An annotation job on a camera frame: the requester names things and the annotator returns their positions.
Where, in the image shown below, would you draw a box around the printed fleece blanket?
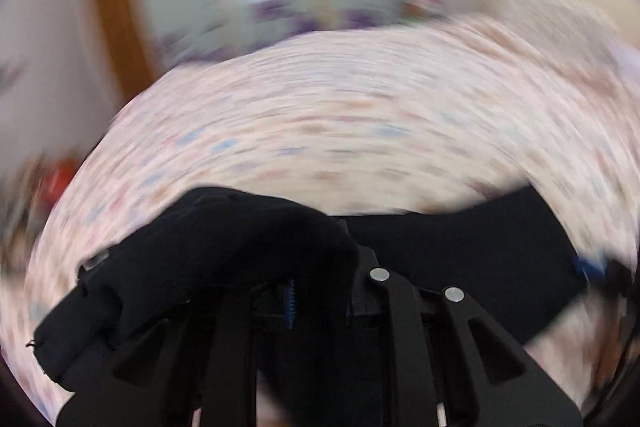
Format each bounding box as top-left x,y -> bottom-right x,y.
0,0 -> 640,427

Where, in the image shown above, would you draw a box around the red object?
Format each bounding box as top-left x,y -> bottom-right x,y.
44,159 -> 81,210

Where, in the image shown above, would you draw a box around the black pants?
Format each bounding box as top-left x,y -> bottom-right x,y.
32,186 -> 592,427

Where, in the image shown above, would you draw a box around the wooden door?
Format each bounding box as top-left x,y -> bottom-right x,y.
82,0 -> 161,102

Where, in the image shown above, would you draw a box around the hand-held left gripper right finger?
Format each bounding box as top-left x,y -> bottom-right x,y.
347,251 -> 584,427

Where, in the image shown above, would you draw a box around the lilac pillow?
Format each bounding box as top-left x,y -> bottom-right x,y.
607,39 -> 640,82

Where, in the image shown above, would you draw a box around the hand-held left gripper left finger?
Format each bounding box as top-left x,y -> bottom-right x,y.
56,279 -> 298,427

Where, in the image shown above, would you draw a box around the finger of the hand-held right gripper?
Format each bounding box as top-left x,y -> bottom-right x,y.
574,256 -> 632,299

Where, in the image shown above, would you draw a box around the printed pillow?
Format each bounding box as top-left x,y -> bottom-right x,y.
495,0 -> 623,75

